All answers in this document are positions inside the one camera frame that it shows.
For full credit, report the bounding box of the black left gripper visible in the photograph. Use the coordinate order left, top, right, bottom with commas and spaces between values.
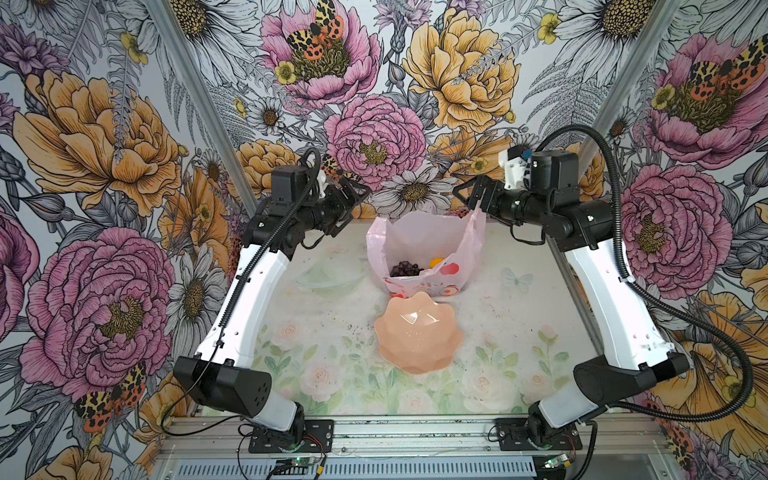
299, 175, 373, 237

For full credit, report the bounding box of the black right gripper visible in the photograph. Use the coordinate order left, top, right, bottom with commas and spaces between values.
454, 172, 553, 228

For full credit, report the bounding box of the pink plastic bag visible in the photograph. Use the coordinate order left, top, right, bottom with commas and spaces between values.
366, 210, 487, 298

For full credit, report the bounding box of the dark grape bunch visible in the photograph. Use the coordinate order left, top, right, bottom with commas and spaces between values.
390, 261, 423, 277

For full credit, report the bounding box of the pink flower-shaped bowl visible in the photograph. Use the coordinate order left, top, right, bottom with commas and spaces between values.
373, 292, 464, 375

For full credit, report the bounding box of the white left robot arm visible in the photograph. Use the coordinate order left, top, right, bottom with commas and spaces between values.
173, 173, 371, 449

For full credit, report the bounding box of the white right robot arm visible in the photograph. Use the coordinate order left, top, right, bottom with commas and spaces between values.
453, 175, 690, 447

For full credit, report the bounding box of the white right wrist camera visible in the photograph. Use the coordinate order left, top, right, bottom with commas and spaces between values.
498, 145, 531, 190

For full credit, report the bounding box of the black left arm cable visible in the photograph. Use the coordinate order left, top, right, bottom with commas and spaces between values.
158, 147, 323, 480

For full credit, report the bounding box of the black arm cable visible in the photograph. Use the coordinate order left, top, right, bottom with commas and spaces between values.
533, 124, 755, 480
158, 147, 323, 480

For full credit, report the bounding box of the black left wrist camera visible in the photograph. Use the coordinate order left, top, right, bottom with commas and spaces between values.
271, 165, 326, 207

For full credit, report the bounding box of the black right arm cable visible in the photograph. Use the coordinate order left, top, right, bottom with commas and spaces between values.
533, 124, 755, 480

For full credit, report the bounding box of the right aluminium corner post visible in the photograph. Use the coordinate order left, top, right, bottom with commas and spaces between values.
575, 0, 688, 175

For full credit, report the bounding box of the aluminium corner post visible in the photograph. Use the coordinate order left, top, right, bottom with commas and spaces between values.
147, 1, 258, 216
575, 0, 688, 175

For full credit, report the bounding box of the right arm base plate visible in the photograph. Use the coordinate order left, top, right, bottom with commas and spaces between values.
489, 417, 583, 452

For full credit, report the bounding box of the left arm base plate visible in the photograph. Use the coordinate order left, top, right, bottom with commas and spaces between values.
248, 419, 335, 454

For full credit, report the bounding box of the left aluminium corner post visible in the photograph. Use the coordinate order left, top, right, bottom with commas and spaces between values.
147, 1, 258, 216

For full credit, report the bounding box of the aluminium front rail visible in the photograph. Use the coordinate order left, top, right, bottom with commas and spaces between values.
149, 412, 673, 480

